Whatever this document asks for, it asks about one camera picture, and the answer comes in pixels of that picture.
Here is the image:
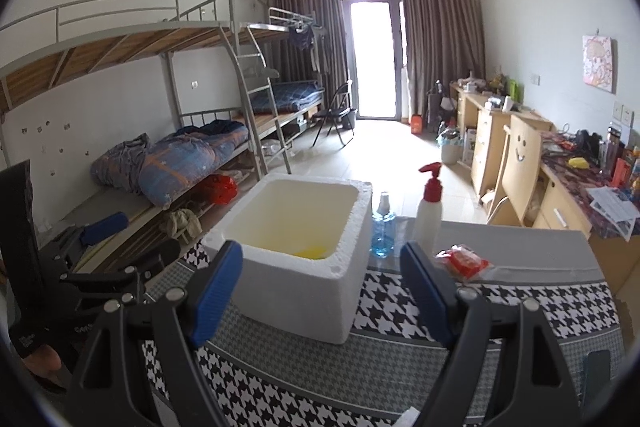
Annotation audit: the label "wooden chair with smiley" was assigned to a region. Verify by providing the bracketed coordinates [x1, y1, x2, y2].
[487, 114, 543, 228]

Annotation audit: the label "person's left hand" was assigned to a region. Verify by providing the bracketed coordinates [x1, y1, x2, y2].
[22, 344, 63, 390]

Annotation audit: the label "grey metal bunk bed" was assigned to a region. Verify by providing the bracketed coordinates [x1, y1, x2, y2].
[0, 0, 296, 268]
[247, 7, 326, 148]

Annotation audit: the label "white printed papers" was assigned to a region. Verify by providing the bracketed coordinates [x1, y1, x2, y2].
[585, 187, 640, 240]

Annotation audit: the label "pink wall poster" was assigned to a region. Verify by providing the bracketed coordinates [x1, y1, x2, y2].
[581, 34, 615, 94]

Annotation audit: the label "red plastic bag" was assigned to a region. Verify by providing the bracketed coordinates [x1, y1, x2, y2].
[202, 174, 238, 206]

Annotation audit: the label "hanging dark clothes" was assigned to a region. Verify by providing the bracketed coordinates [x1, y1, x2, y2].
[287, 22, 326, 72]

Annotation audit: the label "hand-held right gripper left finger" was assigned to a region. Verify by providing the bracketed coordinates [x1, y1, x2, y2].
[65, 241, 244, 427]

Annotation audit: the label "black folding chair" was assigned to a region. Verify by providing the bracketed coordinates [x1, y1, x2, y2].
[312, 79, 357, 148]

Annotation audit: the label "light wooden desk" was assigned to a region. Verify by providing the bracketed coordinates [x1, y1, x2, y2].
[450, 82, 553, 198]
[532, 132, 640, 293]

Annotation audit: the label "white pump bottle red top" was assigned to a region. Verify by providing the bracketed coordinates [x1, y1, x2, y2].
[412, 162, 445, 253]

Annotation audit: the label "houndstooth tablecloth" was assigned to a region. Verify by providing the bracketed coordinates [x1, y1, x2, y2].
[140, 214, 626, 427]

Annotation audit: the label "blue patterned quilt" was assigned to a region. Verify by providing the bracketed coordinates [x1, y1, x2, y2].
[90, 119, 249, 208]

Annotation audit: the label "white bucket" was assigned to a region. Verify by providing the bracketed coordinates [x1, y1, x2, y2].
[440, 129, 463, 165]

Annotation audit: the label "black trolley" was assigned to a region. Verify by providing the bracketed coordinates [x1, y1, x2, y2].
[427, 79, 457, 128]

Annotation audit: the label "red snack packet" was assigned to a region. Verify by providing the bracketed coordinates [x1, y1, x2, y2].
[434, 244, 493, 283]

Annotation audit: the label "beige cloth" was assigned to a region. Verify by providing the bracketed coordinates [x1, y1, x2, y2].
[167, 208, 203, 240]

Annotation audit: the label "brown curtain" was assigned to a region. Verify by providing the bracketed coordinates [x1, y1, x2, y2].
[397, 0, 487, 120]
[265, 0, 349, 108]

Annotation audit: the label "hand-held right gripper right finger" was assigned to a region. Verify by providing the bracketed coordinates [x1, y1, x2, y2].
[400, 241, 586, 427]

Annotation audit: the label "white foam box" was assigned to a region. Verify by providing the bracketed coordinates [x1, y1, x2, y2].
[200, 172, 374, 345]

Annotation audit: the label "grey metal bed ladder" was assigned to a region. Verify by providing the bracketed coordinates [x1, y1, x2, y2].
[220, 24, 293, 175]

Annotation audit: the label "glass balcony door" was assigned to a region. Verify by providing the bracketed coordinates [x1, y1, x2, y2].
[336, 0, 407, 122]

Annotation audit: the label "patterned desk cloth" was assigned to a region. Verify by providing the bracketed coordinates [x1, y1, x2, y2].
[540, 129, 640, 230]

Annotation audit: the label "clear water bottle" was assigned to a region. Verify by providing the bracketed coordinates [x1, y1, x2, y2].
[371, 191, 397, 257]

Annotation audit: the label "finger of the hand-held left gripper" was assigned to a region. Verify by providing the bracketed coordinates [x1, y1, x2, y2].
[60, 212, 130, 258]
[60, 238, 182, 304]

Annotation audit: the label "dark blue quilt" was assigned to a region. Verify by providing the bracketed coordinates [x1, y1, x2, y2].
[250, 81, 325, 114]

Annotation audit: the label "cluster of bottles and cups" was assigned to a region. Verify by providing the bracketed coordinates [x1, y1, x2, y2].
[597, 122, 640, 188]

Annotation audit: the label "white wall switch panel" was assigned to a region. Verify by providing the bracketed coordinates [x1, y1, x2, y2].
[612, 101, 635, 128]

